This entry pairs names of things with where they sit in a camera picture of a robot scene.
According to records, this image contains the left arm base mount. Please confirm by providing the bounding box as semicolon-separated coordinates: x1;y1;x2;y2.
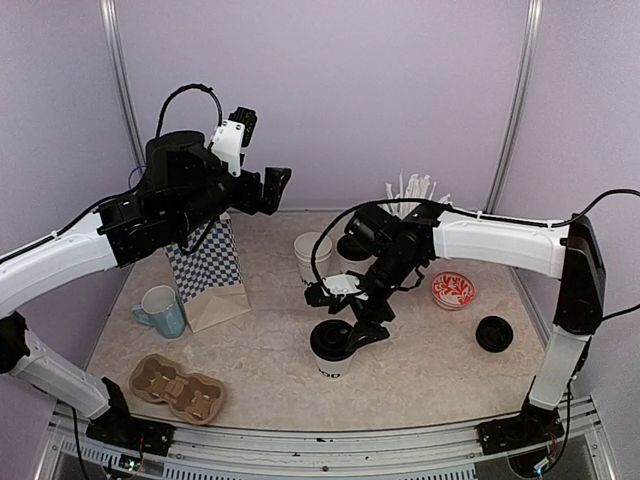
86;415;175;457

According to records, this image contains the red floral bowl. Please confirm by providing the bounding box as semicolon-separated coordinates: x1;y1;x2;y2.
431;271;477;311

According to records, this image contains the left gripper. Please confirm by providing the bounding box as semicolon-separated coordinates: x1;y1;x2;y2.
173;166;291;236

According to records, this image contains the left aluminium corner post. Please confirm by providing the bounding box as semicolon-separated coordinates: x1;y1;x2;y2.
100;0;144;166

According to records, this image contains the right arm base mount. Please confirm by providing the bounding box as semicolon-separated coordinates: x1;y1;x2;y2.
476;417;565;455

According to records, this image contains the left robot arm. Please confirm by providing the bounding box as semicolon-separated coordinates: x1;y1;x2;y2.
1;107;292;445

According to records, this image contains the blue checkered paper bag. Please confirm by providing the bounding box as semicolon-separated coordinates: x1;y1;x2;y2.
164;213;251;333

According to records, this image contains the bundle of wrapped white straws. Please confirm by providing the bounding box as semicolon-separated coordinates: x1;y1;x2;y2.
382;171;452;219

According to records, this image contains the white paper coffee cup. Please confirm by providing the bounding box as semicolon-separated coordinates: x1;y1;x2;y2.
314;351;355;380
337;249;372;275

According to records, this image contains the right aluminium corner post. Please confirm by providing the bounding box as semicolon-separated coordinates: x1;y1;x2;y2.
484;0;544;213

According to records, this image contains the black coffee cup lid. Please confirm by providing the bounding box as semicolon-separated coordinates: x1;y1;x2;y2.
310;319;353;362
337;235;371;261

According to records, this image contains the blue ceramic mug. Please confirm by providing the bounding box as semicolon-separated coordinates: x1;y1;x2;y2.
131;285;187;339

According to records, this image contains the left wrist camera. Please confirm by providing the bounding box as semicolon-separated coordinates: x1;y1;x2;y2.
207;107;258;178

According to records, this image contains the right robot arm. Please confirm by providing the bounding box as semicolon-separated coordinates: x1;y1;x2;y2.
305;198;609;453

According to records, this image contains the aluminium corner post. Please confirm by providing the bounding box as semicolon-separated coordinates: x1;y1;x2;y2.
100;0;144;166
484;0;544;213

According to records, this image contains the brown cardboard cup carrier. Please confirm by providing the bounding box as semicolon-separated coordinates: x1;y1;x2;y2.
129;354;226;425

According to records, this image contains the aluminium front frame rail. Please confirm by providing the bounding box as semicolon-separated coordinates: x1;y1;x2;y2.
31;397;622;479

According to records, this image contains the stack of black lids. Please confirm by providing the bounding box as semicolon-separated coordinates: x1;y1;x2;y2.
475;316;514;353

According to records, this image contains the stack of white paper cups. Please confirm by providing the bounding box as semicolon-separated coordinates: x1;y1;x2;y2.
293;232;333;284

